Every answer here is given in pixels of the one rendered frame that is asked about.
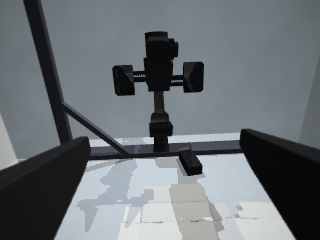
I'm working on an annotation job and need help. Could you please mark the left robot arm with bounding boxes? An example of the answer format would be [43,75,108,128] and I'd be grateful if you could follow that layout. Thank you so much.
[144,31,178,152]

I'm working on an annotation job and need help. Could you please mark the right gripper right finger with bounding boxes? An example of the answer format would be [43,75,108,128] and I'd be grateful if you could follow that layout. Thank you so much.
[239,129,320,240]

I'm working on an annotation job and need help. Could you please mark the white cardboard blank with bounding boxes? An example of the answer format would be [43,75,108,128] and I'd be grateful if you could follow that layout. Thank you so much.
[117,183,295,240]

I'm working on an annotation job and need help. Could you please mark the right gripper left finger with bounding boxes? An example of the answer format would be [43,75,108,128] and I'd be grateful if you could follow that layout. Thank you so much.
[0,136,91,240]

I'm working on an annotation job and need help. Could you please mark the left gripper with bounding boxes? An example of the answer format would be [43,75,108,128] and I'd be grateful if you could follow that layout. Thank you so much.
[112,62,204,96]

